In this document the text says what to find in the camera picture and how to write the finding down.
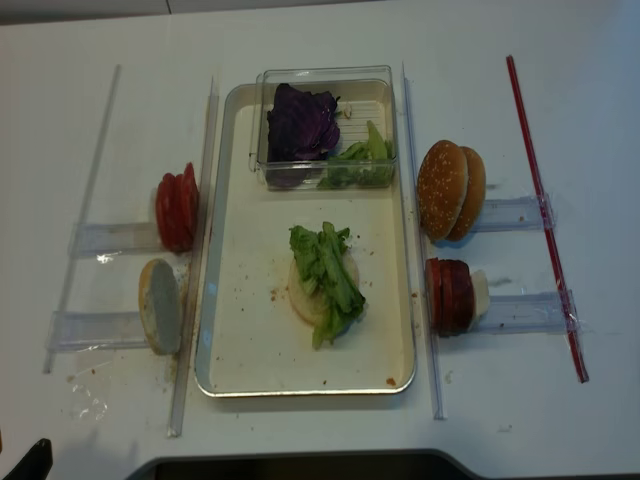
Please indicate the black object bottom left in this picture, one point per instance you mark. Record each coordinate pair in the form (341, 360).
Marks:
(36, 464)

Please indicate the bun half cut side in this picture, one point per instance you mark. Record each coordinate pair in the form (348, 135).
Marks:
(160, 307)

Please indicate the front sesame bun top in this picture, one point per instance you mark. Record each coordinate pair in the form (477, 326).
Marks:
(441, 188)

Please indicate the clear holder upper left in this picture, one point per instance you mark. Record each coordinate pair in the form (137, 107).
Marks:
(89, 240)

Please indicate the purple cabbage leaf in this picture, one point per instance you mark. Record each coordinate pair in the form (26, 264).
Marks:
(302, 126)

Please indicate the front meat patty slice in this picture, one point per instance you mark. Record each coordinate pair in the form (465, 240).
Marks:
(433, 278)

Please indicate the clear holder lower right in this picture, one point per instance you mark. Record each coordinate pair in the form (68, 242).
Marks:
(546, 312)

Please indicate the meat patty slice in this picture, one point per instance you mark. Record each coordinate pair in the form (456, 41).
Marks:
(433, 278)
(448, 306)
(463, 296)

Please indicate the clear rail right of tray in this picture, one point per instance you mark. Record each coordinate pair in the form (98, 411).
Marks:
(431, 341)

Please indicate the middle meat patty slice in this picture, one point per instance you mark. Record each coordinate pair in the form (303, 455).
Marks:
(448, 306)

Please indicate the bottom bun on tray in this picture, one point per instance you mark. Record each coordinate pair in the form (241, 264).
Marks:
(311, 304)

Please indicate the red plastic rail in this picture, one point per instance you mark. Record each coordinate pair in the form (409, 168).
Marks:
(566, 300)

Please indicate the green lettuce in container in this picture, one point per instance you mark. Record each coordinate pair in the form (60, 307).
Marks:
(367, 163)

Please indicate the clear plastic container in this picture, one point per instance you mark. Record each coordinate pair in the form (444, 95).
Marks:
(363, 93)

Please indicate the clear rail far left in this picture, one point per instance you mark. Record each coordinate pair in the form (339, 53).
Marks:
(83, 213)

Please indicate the clear holder upper right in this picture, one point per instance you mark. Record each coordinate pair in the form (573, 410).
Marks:
(529, 213)

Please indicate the white cheese slice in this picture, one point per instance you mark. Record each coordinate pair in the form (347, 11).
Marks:
(481, 296)

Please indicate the clear rail left of tray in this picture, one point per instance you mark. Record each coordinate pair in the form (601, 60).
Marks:
(178, 402)

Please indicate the green lettuce on bun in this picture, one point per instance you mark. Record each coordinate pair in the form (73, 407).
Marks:
(326, 252)

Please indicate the clear rail of tray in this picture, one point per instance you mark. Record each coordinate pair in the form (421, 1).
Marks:
(431, 341)
(178, 402)

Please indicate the clear holder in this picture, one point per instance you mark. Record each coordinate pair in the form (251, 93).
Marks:
(546, 312)
(89, 240)
(529, 213)
(79, 331)

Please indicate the rear bun top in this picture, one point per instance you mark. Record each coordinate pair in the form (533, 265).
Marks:
(475, 195)

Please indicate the rear meat patty slice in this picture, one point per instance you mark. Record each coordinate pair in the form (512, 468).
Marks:
(463, 296)

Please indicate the cream metal tray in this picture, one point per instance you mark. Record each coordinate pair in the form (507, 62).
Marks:
(251, 341)

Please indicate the clear holder lower left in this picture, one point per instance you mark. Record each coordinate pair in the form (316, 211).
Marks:
(79, 331)

